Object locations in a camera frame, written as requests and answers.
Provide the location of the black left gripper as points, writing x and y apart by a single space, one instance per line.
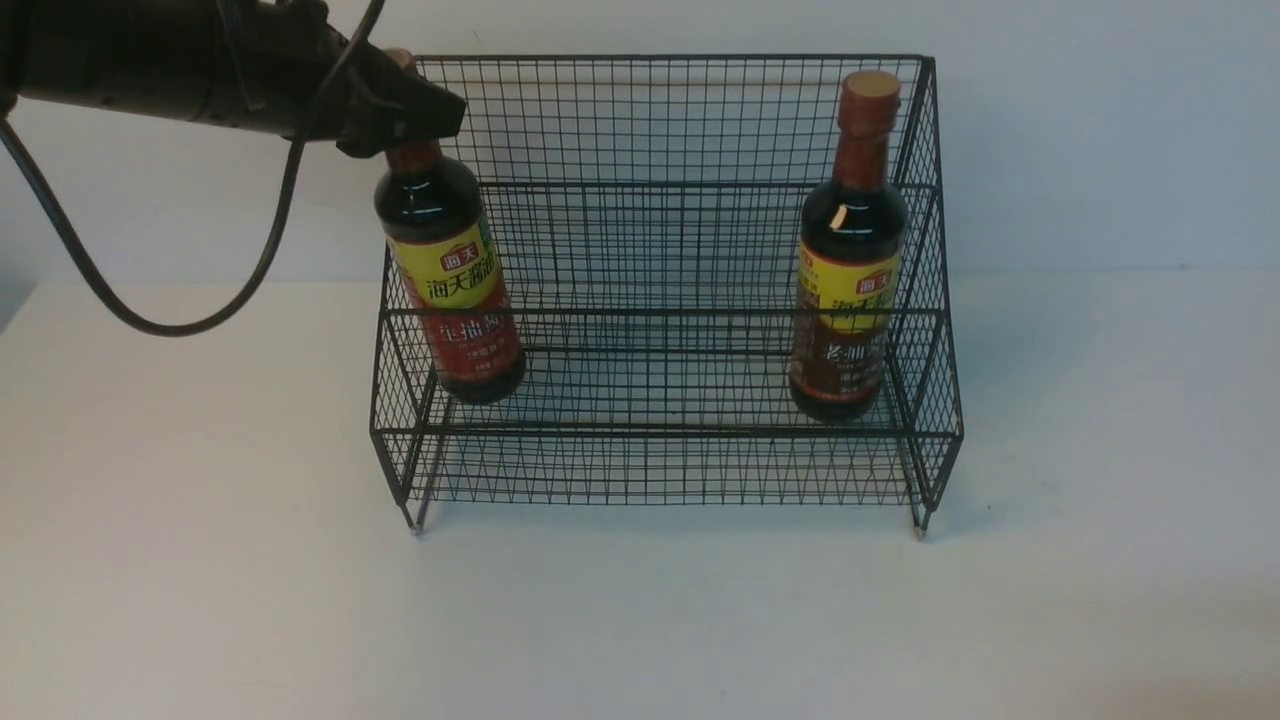
273 60

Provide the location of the light soy sauce bottle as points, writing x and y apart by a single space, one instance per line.
432 211

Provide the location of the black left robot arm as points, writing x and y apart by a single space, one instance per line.
149 58

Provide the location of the dark soy sauce bottle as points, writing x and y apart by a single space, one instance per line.
848 259

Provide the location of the black wire mesh rack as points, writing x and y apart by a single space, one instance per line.
647 209

